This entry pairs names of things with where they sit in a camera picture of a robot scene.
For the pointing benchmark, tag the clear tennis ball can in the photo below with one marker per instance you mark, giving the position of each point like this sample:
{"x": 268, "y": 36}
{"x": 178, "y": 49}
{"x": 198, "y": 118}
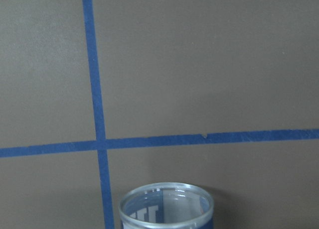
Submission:
{"x": 167, "y": 205}

